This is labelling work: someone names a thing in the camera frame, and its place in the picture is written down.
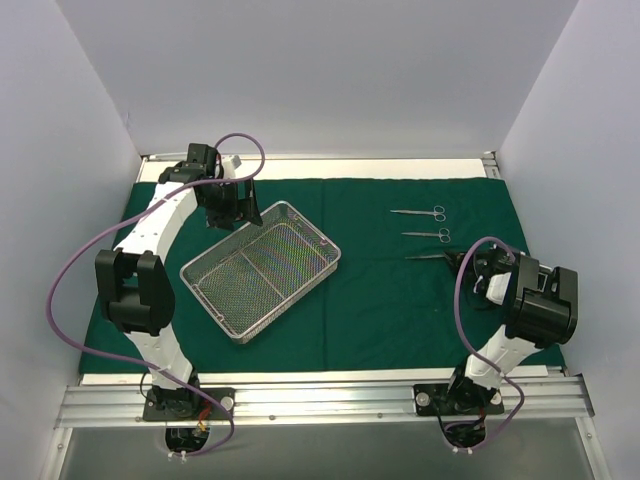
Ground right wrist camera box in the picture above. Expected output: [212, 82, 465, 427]
[485, 273, 511, 305]

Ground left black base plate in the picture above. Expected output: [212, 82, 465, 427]
[142, 386, 236, 422]

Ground steel surgical scissors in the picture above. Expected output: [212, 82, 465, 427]
[391, 205, 446, 222]

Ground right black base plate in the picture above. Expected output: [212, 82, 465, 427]
[412, 383, 505, 417]

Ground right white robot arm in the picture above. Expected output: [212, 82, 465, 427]
[443, 244, 579, 413]

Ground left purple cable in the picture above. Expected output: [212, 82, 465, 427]
[45, 132, 266, 455]

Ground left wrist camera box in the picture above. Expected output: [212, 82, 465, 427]
[221, 155, 242, 177]

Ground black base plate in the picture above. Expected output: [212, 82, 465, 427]
[142, 386, 236, 422]
[412, 383, 505, 417]

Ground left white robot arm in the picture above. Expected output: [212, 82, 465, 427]
[95, 144, 262, 419]

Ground metal mesh instrument tray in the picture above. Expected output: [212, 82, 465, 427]
[180, 201, 341, 344]

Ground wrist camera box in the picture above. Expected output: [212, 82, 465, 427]
[221, 155, 242, 177]
[485, 273, 511, 305]

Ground steel surgical forceps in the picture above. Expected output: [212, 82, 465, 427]
[402, 228, 451, 244]

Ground aluminium front rail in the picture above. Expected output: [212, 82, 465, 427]
[55, 366, 594, 428]

